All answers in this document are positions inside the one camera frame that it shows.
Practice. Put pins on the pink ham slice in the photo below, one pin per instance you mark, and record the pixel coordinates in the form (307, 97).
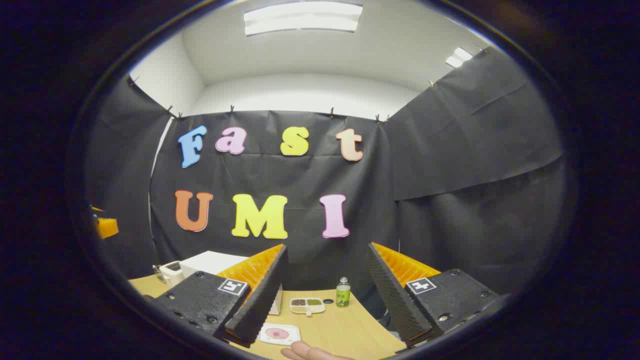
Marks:
(277, 334)

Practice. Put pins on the white square plate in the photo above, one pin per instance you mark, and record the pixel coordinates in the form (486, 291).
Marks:
(294, 330)

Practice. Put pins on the white divided bean tray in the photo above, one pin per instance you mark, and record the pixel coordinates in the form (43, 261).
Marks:
(320, 306)

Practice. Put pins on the small ceiling light panel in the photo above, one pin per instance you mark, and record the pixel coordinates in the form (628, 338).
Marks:
(459, 57)

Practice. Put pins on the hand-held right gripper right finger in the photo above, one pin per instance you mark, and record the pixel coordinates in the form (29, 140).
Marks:
(395, 300)

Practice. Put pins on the small white appliance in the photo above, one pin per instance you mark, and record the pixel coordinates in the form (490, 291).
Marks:
(171, 274)

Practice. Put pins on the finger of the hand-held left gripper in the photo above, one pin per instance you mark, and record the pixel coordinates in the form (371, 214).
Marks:
(106, 227)

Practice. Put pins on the long ceiling light panel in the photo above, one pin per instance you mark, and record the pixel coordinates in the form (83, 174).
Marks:
(300, 17)

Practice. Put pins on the green tea bottle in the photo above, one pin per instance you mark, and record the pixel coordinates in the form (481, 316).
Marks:
(343, 297)

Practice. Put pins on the white microwave oven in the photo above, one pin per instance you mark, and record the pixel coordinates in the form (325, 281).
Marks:
(210, 262)

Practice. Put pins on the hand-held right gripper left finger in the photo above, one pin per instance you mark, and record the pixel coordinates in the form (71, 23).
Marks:
(260, 305)

